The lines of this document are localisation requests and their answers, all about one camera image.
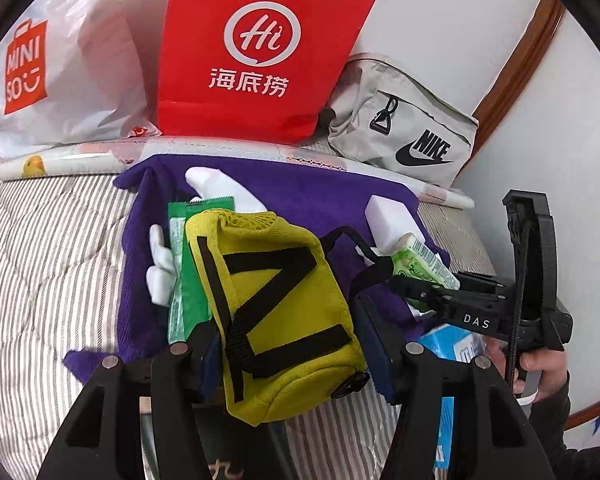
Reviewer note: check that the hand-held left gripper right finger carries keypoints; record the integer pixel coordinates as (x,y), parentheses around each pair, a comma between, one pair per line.
(375,345)

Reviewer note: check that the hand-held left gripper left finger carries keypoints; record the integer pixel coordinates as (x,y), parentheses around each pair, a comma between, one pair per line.
(211,370)

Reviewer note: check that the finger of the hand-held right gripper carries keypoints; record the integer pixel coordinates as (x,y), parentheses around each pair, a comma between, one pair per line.
(425,290)

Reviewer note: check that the green tissue pack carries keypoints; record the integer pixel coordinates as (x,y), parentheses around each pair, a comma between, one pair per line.
(420,260)

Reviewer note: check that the dark green snack packet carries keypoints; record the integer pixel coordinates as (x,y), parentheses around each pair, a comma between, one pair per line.
(197,300)

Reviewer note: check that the dark green book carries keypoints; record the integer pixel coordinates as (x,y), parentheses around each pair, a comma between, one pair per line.
(240,445)

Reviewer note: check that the yellow pouch bag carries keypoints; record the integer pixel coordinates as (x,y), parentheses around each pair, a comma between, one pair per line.
(300,305)

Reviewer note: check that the light green snack packet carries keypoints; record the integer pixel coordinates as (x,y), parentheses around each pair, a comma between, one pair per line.
(176,280)

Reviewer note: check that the white sock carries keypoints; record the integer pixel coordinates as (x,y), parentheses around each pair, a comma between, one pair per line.
(220,187)
(161,270)

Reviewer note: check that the person's right forearm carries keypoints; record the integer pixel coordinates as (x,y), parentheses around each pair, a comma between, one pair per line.
(575,435)

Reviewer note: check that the person's right hand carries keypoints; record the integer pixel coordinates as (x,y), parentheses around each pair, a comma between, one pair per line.
(545,370)

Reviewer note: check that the blue cardboard box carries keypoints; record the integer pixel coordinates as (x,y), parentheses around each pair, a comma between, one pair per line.
(445,342)

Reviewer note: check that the white foam block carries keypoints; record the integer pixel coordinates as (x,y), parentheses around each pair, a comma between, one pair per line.
(387,220)

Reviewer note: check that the purple towel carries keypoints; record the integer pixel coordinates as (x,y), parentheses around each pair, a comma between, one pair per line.
(305,195)

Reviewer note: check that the grey waist bag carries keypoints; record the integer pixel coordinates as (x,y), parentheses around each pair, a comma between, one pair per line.
(405,110)

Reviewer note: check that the striped grey quilt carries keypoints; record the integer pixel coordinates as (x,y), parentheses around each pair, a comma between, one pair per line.
(45,260)

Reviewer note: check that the printed rolled mat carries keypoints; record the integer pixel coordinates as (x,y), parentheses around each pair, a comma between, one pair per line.
(55,160)

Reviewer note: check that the red paper shopping bag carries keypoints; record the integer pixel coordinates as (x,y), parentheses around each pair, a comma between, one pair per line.
(260,10)

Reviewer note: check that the white plastic shopping bag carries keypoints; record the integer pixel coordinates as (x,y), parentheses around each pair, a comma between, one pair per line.
(80,60)

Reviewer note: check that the brown wooden door frame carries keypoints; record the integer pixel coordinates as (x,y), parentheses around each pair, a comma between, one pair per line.
(520,75)

